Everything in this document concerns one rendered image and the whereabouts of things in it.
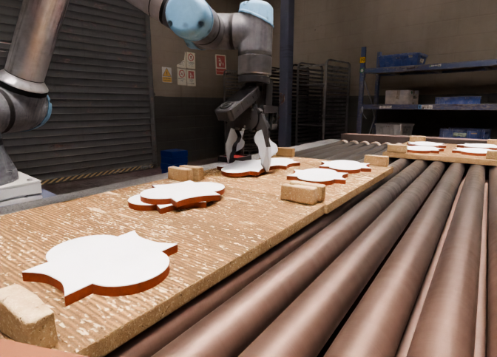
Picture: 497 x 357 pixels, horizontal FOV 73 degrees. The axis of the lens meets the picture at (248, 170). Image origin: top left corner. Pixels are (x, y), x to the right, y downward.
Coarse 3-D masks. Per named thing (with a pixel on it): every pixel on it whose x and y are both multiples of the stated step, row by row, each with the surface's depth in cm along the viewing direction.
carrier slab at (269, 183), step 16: (304, 160) 93; (320, 160) 93; (208, 176) 73; (224, 176) 73; (256, 176) 73; (272, 176) 73; (352, 176) 73; (368, 176) 73; (384, 176) 78; (256, 192) 60; (272, 192) 59; (336, 192) 59; (352, 192) 61
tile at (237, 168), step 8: (248, 160) 82; (256, 160) 81; (224, 168) 75; (232, 168) 75; (240, 168) 75; (248, 168) 74; (256, 168) 74; (272, 168) 76; (232, 176) 71; (240, 176) 71
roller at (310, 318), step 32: (416, 192) 67; (384, 224) 48; (352, 256) 38; (384, 256) 43; (320, 288) 31; (352, 288) 33; (288, 320) 27; (320, 320) 28; (256, 352) 23; (288, 352) 24
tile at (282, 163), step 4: (272, 160) 87; (276, 160) 87; (280, 160) 87; (284, 160) 87; (288, 160) 87; (292, 160) 87; (272, 164) 82; (276, 164) 82; (280, 164) 82; (284, 164) 82; (288, 164) 83; (292, 164) 84; (296, 164) 85; (276, 168) 81; (280, 168) 81; (284, 168) 81
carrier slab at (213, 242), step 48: (240, 192) 59; (0, 240) 38; (48, 240) 38; (192, 240) 38; (240, 240) 38; (0, 288) 28; (48, 288) 28; (192, 288) 29; (0, 336) 23; (96, 336) 22
